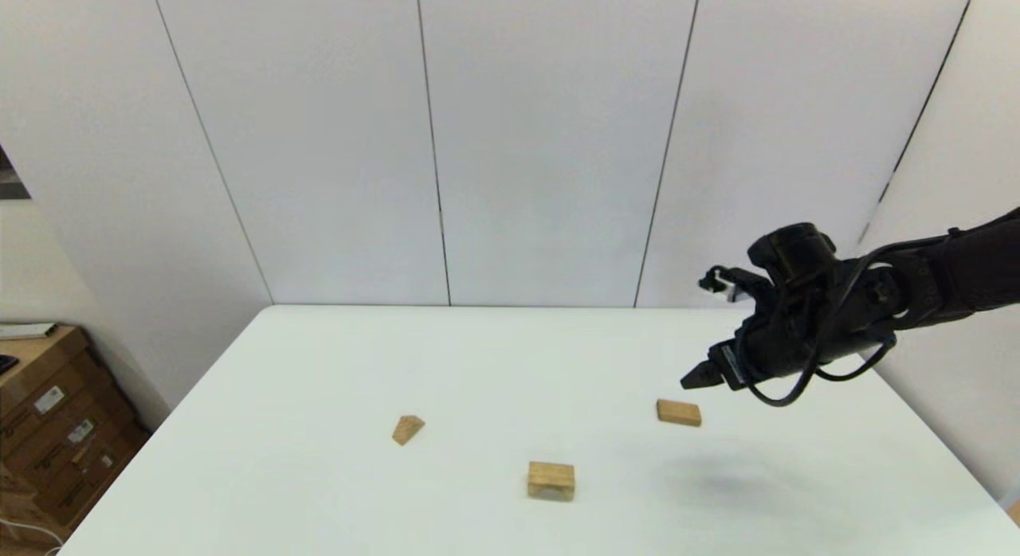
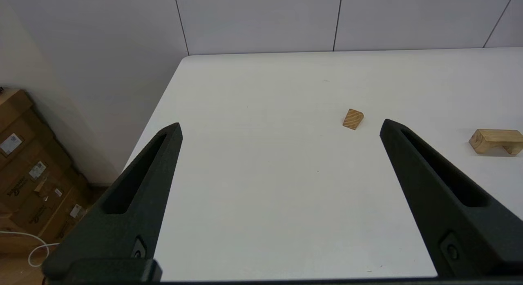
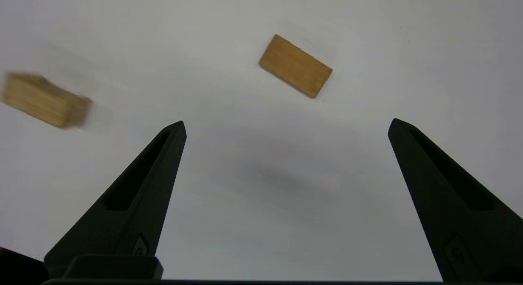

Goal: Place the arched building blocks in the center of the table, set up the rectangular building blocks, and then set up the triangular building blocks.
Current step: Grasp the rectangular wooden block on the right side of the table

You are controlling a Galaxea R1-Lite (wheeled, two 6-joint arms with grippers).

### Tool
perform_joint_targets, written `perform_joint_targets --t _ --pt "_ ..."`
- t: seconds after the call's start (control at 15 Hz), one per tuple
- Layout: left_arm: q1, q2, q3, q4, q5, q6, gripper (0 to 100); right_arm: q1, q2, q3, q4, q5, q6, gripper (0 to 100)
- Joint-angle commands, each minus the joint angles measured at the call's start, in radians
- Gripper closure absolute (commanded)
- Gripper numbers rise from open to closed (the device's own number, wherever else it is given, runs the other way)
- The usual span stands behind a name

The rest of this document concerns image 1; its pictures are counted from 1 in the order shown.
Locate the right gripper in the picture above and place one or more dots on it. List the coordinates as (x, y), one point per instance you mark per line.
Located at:
(777, 345)

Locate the rectangular wooden building block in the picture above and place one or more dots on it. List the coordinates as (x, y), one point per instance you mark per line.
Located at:
(678, 413)

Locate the arched wooden building block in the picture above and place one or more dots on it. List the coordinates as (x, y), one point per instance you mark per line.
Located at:
(551, 480)

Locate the triangular wooden building block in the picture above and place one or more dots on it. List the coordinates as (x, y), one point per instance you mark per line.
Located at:
(408, 429)

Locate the brown cardboard box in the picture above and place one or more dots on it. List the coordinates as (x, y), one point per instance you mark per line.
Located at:
(96, 488)
(48, 357)
(56, 444)

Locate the flat white bar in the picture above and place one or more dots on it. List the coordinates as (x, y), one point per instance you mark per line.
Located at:
(28, 331)

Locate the small black device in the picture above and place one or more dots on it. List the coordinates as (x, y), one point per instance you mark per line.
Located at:
(6, 366)

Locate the flat cardboard sheet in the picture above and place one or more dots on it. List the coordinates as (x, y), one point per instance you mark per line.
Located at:
(14, 492)

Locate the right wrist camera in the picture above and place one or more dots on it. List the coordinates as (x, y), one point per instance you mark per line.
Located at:
(727, 287)

